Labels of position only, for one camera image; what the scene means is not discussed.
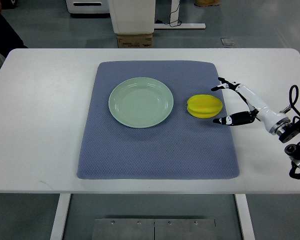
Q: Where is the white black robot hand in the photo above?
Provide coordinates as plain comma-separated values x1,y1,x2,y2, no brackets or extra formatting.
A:
211,77,291,136

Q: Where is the yellow starfruit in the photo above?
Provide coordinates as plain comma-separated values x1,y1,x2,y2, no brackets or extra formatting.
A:
187,94,223,119

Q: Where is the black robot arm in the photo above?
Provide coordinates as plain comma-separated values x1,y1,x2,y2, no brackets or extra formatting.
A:
279,85,300,180

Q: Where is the grey floor socket plate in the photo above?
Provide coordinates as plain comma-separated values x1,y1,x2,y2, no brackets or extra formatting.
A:
220,37,235,46

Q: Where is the light green plate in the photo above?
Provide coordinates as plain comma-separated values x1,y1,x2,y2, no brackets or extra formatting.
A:
108,77,174,129

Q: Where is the blue textured mat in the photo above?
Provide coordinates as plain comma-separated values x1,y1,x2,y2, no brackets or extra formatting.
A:
77,60,240,180

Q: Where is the right white table leg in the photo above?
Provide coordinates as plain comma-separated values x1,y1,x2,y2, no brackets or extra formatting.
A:
234,194,256,240

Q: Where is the white table leg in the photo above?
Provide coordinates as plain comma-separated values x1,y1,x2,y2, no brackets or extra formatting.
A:
234,194,256,240
50,193,71,240

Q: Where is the white desk leg base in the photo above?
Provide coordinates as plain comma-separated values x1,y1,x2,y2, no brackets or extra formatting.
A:
154,0,206,30

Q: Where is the tan shoe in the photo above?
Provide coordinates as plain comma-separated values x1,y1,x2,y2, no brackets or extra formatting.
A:
194,0,221,8

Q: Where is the cardboard box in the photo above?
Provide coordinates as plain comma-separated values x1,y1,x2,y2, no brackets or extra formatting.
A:
116,33,153,49

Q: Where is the white bin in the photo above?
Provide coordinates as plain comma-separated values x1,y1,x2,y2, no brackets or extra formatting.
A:
107,0,156,35

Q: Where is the white appliance with slot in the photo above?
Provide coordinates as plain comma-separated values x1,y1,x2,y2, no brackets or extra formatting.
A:
65,0,110,15

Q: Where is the left white table leg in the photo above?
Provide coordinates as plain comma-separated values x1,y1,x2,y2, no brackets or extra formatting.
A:
50,193,71,240

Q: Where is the person in dark clothes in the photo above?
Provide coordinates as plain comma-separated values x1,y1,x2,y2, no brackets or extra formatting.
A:
0,1,28,58

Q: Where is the black cable on floor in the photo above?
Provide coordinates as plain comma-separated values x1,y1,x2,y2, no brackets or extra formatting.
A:
155,0,183,28

